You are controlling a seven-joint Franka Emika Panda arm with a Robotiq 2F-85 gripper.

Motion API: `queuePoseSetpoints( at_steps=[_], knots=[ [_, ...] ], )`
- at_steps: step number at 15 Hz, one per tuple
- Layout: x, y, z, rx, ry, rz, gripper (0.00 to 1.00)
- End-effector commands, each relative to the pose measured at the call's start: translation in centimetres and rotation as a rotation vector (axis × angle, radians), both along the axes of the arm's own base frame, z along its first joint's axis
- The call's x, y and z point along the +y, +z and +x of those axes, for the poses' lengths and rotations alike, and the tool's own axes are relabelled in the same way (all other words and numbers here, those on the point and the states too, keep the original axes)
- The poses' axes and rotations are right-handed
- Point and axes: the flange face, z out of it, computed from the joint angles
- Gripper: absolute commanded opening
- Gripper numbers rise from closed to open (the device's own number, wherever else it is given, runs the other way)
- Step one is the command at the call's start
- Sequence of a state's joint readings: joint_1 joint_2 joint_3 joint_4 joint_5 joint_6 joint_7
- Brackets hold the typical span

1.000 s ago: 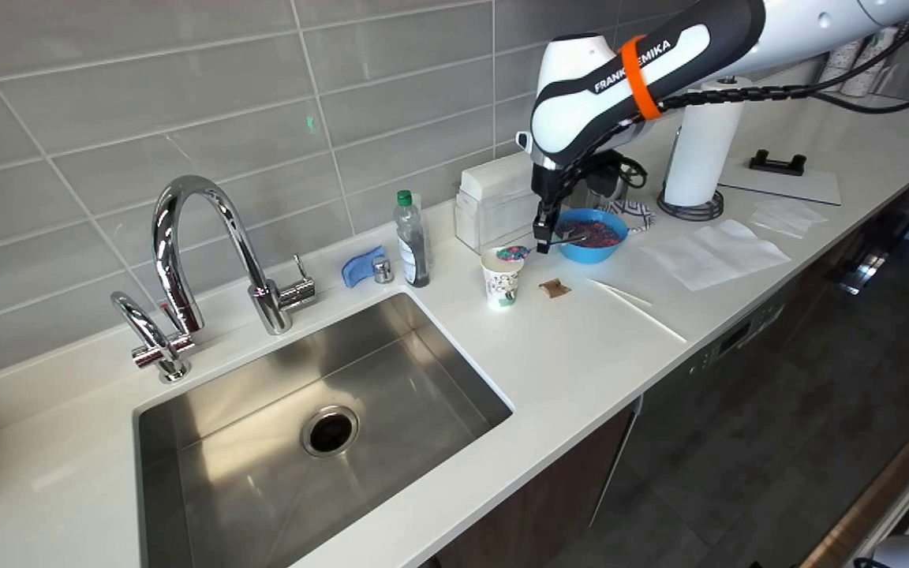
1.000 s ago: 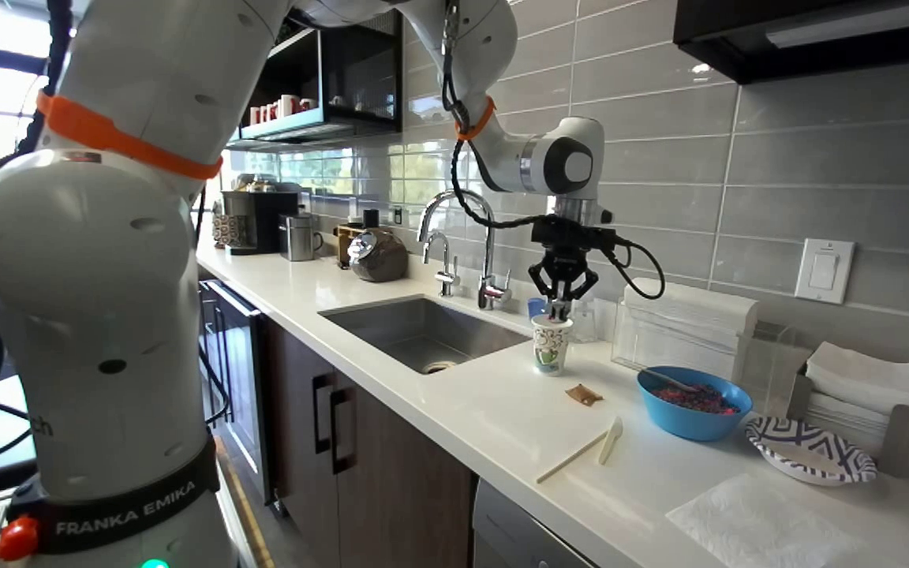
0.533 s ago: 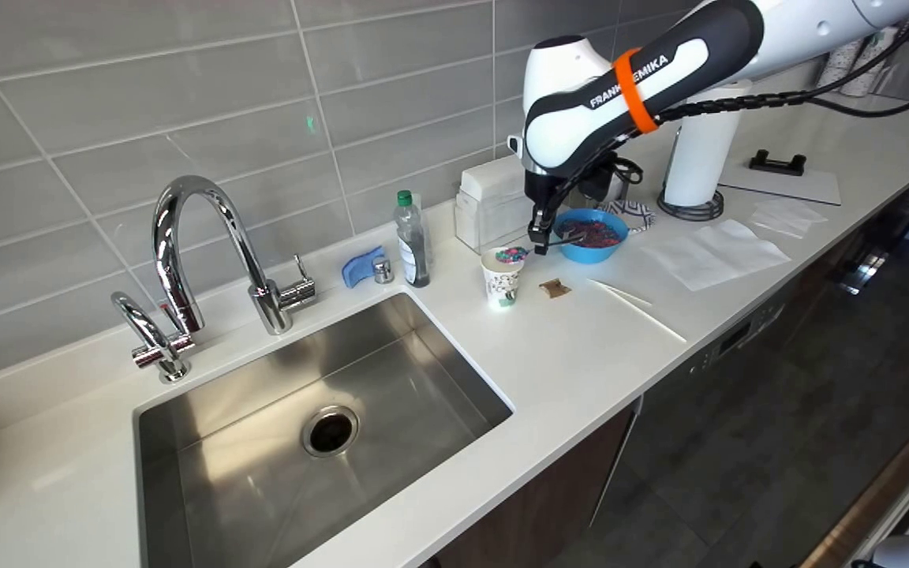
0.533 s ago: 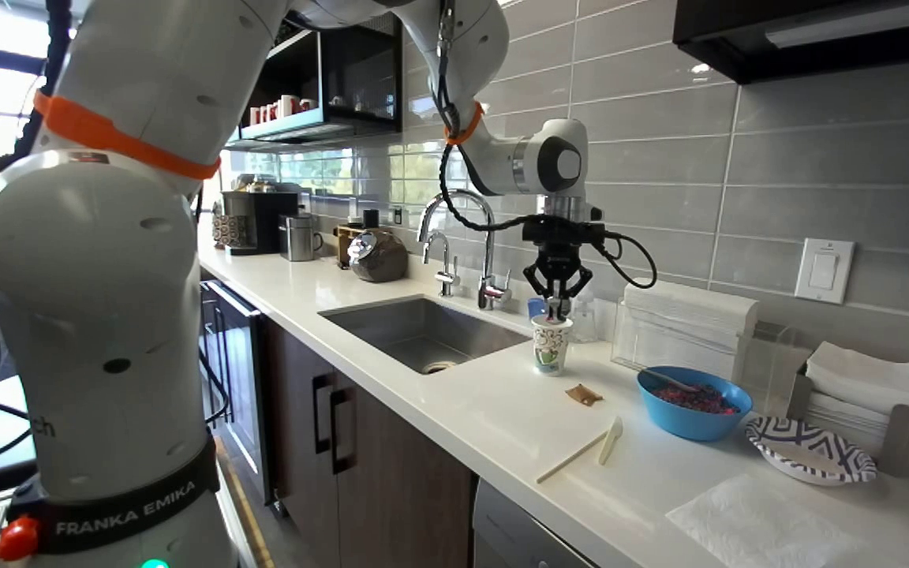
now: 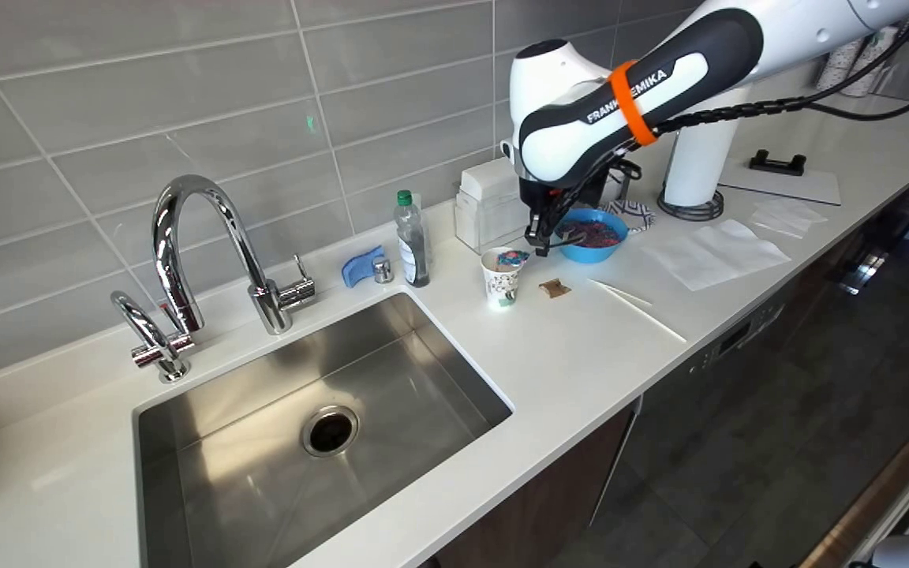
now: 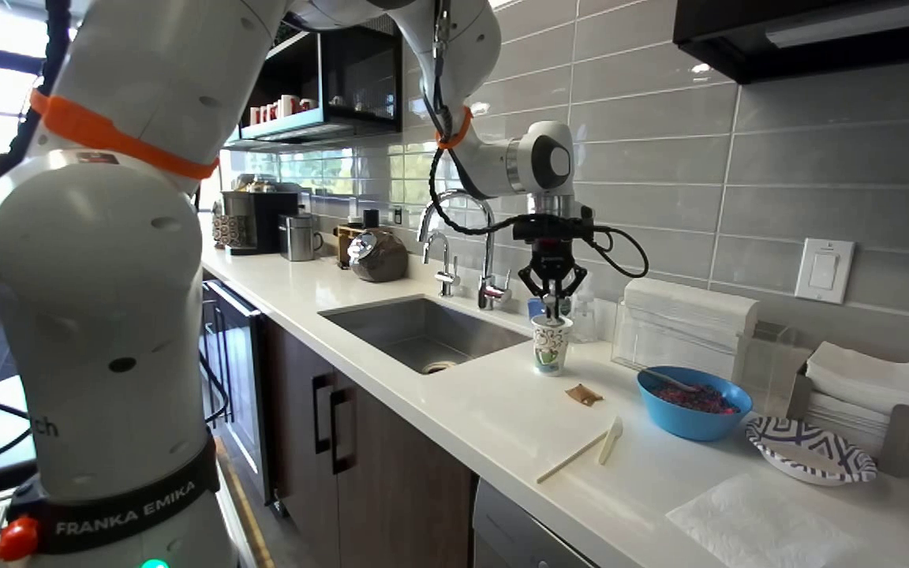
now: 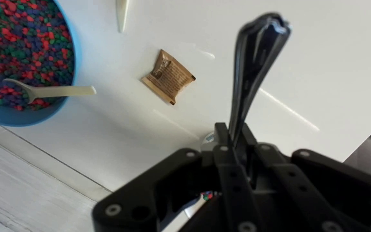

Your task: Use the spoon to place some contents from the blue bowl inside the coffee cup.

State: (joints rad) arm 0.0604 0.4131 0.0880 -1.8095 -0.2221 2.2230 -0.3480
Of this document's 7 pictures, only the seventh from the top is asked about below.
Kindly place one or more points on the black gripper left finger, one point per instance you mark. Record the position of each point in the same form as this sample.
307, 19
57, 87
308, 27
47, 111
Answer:
173, 180

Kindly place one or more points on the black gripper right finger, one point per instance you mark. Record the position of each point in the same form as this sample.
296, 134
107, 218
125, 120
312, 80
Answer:
315, 193

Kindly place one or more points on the white plastic spoon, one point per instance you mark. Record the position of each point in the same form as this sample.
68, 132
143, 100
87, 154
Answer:
61, 90

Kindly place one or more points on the blue bowl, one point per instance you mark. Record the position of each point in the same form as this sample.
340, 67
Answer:
22, 117

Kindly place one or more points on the colourful bead contents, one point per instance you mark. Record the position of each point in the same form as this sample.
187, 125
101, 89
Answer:
22, 38

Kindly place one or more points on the brown paper packet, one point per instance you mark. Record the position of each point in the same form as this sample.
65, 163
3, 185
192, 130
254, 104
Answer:
169, 77

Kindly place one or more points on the short pale stir stick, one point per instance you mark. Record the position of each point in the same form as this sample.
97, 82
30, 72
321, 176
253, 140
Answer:
123, 13

